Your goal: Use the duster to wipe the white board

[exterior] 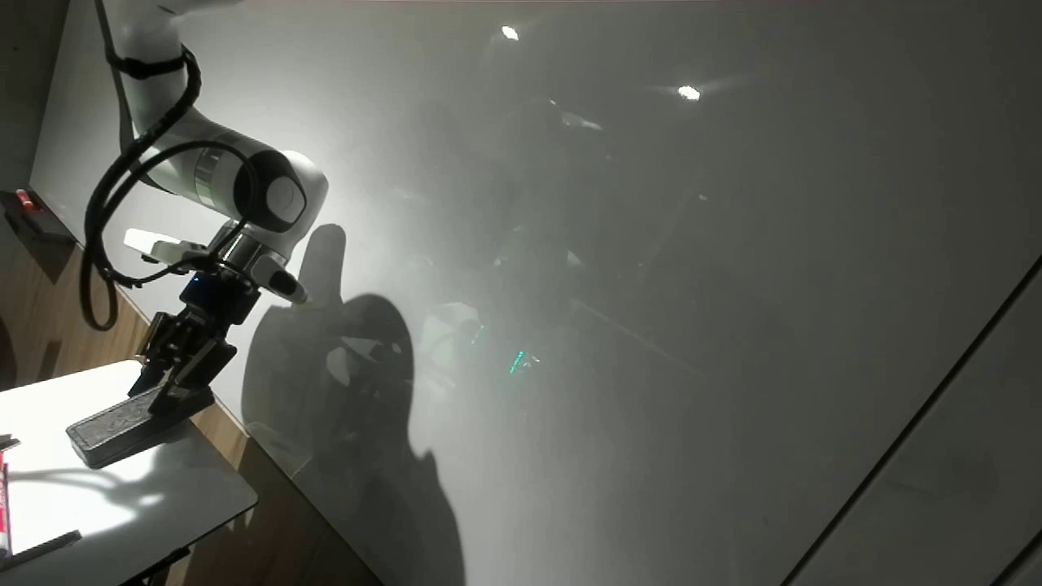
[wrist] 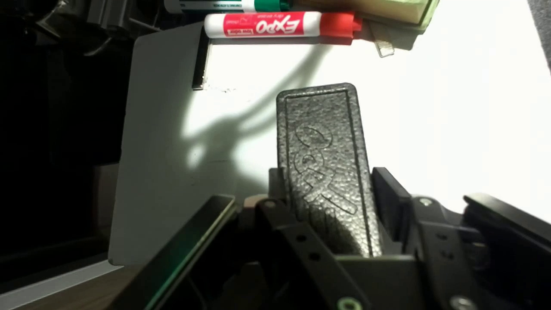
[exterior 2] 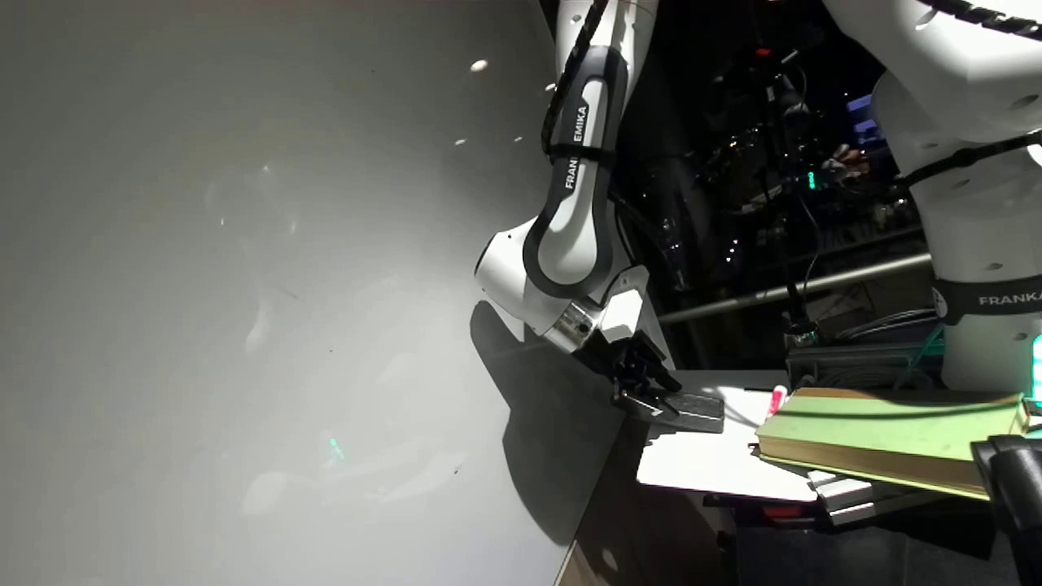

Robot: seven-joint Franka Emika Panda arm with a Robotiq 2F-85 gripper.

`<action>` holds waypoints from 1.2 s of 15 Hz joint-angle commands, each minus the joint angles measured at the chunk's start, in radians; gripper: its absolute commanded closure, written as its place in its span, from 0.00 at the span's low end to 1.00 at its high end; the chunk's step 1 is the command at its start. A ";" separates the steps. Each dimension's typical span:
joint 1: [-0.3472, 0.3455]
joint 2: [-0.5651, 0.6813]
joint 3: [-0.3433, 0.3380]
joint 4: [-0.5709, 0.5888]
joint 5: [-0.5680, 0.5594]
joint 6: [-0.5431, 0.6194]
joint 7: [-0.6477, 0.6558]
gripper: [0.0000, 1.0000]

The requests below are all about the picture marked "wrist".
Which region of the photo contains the thin black pen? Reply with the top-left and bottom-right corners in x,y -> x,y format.
191,35 -> 210,92

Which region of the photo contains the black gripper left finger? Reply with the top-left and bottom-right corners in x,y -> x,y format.
109,166 -> 346,310

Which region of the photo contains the black felt board duster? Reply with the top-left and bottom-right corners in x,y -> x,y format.
274,84 -> 386,259

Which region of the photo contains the red Expo marker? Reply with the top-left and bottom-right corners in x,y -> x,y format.
203,11 -> 365,46

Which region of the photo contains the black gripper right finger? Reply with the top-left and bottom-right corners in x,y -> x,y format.
370,166 -> 551,310

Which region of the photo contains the small white table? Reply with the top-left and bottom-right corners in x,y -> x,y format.
107,0 -> 551,270

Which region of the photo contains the green capped marker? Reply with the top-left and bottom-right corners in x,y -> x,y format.
162,0 -> 294,15

